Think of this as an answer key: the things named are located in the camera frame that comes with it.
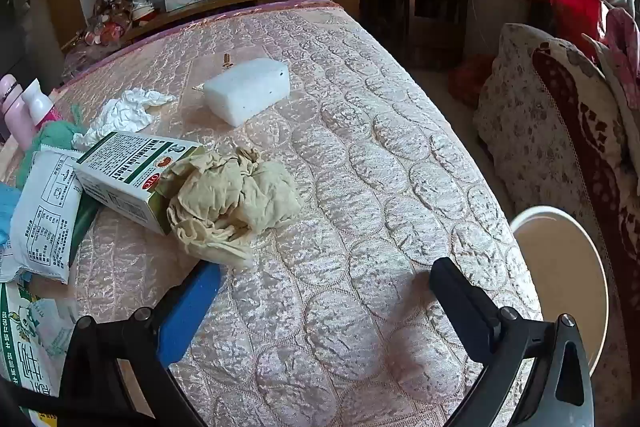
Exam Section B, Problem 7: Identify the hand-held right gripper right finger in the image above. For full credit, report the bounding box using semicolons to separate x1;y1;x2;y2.
429;257;596;427

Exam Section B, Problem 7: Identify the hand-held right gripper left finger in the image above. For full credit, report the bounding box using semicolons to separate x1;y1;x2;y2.
60;261;223;427

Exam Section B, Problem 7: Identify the paper bag with print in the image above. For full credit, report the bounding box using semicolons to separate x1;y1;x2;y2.
510;205;611;375

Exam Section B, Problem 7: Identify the white snack packet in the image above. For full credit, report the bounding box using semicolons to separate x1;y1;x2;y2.
0;144;88;285

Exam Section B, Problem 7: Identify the green terry towel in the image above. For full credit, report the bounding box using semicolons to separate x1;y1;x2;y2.
17;104;88;188

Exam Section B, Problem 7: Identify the dark green packet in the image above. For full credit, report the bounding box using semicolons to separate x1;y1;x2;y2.
70;197;101;268

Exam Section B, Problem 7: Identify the green and white medicine box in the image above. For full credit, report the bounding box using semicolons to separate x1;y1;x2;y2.
75;132;206;235

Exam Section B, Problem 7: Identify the white bag with green print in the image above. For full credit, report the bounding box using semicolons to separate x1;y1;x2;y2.
0;282;76;427

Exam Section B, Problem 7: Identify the sofa with floral cover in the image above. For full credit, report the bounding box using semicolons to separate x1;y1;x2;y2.
472;23;640;408

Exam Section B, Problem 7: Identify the pink quilted mattress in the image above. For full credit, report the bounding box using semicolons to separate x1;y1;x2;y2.
0;0;543;427

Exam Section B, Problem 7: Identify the crumpled white tissue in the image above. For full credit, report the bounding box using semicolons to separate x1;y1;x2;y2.
72;89;178;148

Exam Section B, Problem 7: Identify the white foam block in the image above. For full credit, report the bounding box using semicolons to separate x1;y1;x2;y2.
202;59;291;128

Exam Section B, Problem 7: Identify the red cloth bundle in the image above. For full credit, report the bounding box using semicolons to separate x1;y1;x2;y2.
447;54;493;108

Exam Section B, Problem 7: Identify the red floral ornament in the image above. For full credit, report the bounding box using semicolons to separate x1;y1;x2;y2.
85;0;133;48

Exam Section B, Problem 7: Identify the pink clothing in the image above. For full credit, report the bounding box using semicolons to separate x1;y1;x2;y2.
582;2;640;122

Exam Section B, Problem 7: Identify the red bag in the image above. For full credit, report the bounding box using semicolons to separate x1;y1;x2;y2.
547;0;608;62

